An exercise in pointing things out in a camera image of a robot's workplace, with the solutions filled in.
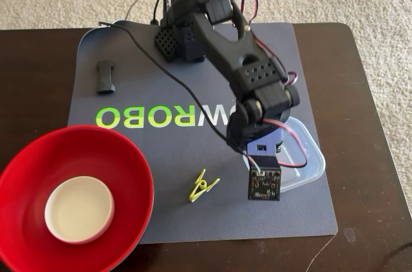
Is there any yellow-green clothespin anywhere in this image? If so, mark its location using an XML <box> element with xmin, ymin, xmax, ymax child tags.
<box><xmin>188</xmin><ymin>168</ymin><xmax>221</xmax><ymax>203</ymax></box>

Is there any red white black servo wire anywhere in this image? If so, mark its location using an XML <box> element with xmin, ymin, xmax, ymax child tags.
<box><xmin>250</xmin><ymin>33</ymin><xmax>299</xmax><ymax>88</ymax></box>
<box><xmin>257</xmin><ymin>117</ymin><xmax>309</xmax><ymax>169</ymax></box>
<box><xmin>231</xmin><ymin>0</ymin><xmax>259</xmax><ymax>25</ymax></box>

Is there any small white bowl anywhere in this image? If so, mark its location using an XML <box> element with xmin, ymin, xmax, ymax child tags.
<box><xmin>44</xmin><ymin>175</ymin><xmax>116</xmax><ymax>246</ymax></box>

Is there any clear plastic container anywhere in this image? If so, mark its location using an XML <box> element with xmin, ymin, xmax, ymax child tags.
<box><xmin>276</xmin><ymin>116</ymin><xmax>326</xmax><ymax>193</ymax></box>

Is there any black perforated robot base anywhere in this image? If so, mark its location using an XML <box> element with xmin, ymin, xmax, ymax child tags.
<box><xmin>153</xmin><ymin>26</ymin><xmax>207</xmax><ymax>63</ymax></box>

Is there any thin black camera cable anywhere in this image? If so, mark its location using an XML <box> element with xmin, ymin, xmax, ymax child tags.
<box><xmin>98</xmin><ymin>21</ymin><xmax>255</xmax><ymax>163</ymax></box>

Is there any black power cable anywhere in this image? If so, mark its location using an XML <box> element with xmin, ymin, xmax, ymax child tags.
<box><xmin>149</xmin><ymin>0</ymin><xmax>164</xmax><ymax>26</ymax></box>

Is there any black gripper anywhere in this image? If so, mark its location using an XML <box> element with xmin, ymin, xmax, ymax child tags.
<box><xmin>225</xmin><ymin>104</ymin><xmax>289</xmax><ymax>156</ymax></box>

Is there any grey WOWROBO mat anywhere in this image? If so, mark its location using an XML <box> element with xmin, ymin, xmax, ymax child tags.
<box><xmin>67</xmin><ymin>20</ymin><xmax>339</xmax><ymax>244</ymax></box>

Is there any red bowl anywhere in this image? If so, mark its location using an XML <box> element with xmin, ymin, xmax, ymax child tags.
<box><xmin>0</xmin><ymin>125</ymin><xmax>155</xmax><ymax>272</ymax></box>

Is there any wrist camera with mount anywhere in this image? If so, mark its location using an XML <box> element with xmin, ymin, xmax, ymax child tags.
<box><xmin>245</xmin><ymin>127</ymin><xmax>285</xmax><ymax>202</ymax></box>

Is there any dark grey plastic part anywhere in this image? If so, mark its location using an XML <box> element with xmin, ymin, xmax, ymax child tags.
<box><xmin>96</xmin><ymin>60</ymin><xmax>116</xmax><ymax>95</ymax></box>

